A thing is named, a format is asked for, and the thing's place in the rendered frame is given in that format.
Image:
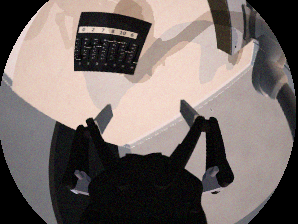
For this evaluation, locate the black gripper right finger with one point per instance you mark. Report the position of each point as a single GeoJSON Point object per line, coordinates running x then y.
{"type": "Point", "coordinates": [218, 174]}

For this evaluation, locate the black lighting desk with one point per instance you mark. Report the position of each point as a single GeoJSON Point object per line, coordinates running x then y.
{"type": "Point", "coordinates": [97, 29]}

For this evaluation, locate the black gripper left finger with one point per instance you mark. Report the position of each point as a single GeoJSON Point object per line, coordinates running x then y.
{"type": "Point", "coordinates": [76, 177]}

